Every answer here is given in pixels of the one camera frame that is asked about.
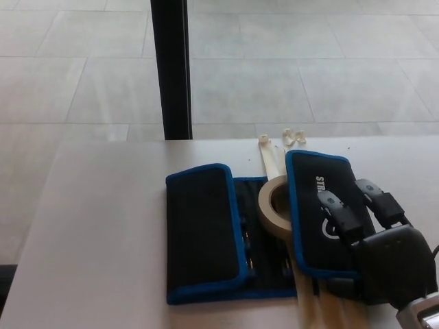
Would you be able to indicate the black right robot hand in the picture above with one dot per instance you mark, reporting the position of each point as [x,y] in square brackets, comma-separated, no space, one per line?
[394,260]

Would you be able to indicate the black blue-trimmed folding toolkit case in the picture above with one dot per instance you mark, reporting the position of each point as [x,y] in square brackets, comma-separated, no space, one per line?
[202,222]

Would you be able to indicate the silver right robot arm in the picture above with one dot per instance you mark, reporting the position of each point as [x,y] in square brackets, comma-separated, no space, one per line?
[420,312]

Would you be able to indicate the beige masking tape strip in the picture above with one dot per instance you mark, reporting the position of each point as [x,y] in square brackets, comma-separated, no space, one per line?
[268,159]
[346,315]
[291,138]

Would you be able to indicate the beige masking tape roll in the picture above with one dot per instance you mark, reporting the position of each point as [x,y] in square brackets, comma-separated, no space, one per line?
[264,210]

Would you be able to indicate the black flat floor base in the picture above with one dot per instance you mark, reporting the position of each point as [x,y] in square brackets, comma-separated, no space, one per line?
[6,268]

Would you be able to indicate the black vertical metal post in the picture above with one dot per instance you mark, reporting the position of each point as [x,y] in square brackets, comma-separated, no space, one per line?
[172,68]

